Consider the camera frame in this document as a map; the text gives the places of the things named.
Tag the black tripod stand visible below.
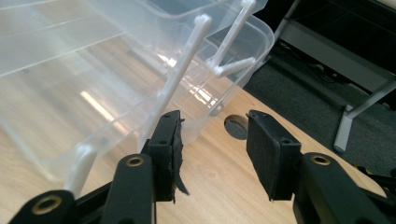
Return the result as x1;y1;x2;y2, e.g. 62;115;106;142
355;165;396;201

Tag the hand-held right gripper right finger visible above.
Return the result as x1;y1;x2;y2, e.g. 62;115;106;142
245;108;304;202

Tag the white metal desk frame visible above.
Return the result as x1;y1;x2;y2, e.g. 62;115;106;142
274;0;396;155

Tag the clear plastic storage box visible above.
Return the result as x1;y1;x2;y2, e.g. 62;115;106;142
0;0;276;198

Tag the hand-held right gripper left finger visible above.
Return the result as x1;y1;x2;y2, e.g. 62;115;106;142
141;109;191;205

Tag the round grey table grommet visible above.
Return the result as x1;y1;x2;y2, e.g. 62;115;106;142
223;114;250;141

